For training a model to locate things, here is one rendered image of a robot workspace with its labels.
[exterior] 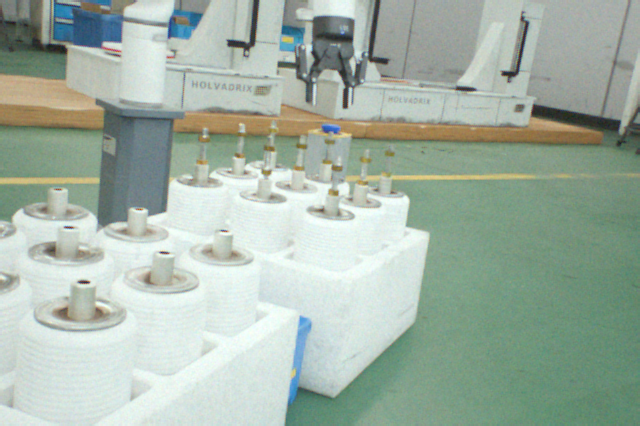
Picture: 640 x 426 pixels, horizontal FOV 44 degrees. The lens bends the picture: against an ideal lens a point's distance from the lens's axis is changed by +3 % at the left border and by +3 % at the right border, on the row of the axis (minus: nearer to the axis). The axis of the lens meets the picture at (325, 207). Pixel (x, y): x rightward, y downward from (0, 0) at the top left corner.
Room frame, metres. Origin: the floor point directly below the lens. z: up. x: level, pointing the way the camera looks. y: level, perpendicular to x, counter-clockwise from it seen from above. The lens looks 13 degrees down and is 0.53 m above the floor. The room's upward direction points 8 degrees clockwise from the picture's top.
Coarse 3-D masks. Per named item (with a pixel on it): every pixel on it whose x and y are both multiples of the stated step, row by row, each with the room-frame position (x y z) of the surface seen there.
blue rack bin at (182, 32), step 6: (174, 12) 6.70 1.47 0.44; (180, 12) 6.74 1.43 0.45; (186, 12) 6.77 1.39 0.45; (192, 12) 6.77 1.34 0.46; (192, 18) 6.76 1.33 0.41; (198, 18) 6.68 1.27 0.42; (174, 24) 6.23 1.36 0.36; (198, 24) 6.67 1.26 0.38; (174, 30) 6.25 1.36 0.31; (180, 30) 6.22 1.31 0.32; (186, 30) 6.25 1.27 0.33; (192, 30) 6.28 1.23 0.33; (174, 36) 6.25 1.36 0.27; (180, 36) 6.23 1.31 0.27; (186, 36) 6.26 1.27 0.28
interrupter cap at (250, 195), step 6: (240, 192) 1.19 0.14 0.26; (246, 192) 1.20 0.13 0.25; (252, 192) 1.21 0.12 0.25; (270, 192) 1.22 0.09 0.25; (276, 192) 1.22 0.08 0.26; (246, 198) 1.16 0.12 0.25; (252, 198) 1.16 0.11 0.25; (270, 198) 1.20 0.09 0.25; (276, 198) 1.19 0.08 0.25; (282, 198) 1.20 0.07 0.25
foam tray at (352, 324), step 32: (160, 224) 1.23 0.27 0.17; (256, 256) 1.11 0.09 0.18; (288, 256) 1.15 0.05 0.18; (384, 256) 1.21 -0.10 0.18; (416, 256) 1.34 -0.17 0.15; (288, 288) 1.08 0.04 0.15; (320, 288) 1.06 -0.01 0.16; (352, 288) 1.06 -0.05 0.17; (384, 288) 1.20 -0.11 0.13; (416, 288) 1.38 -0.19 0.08; (320, 320) 1.06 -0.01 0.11; (352, 320) 1.08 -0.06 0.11; (384, 320) 1.22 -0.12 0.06; (320, 352) 1.06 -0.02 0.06; (352, 352) 1.10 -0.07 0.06; (320, 384) 1.06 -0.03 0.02
